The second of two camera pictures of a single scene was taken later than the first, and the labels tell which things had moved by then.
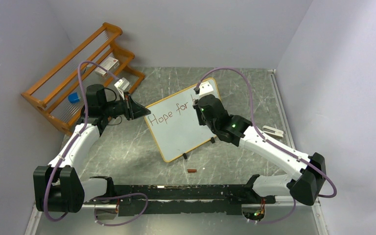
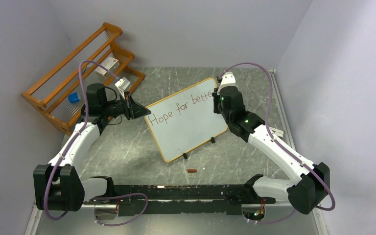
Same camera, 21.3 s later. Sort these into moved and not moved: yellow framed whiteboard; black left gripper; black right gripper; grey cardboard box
Moved: black right gripper
Not moved: black left gripper; yellow framed whiteboard; grey cardboard box
